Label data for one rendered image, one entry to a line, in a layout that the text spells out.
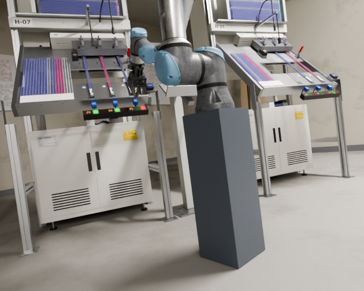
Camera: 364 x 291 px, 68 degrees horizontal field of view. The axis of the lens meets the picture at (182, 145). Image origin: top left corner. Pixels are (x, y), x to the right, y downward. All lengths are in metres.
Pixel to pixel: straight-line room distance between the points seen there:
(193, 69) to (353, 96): 3.43
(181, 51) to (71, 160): 1.12
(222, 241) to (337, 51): 3.64
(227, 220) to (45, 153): 1.23
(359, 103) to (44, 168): 3.70
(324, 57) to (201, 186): 3.59
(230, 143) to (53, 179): 1.21
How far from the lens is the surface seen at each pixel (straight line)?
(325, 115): 4.32
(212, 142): 0.94
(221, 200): 0.96
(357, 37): 4.30
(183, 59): 0.94
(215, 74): 1.00
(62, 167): 1.82
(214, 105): 0.97
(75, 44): 2.03
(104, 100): 1.52
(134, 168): 1.85
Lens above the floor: 0.47
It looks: 2 degrees down
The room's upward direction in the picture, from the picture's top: 7 degrees counter-clockwise
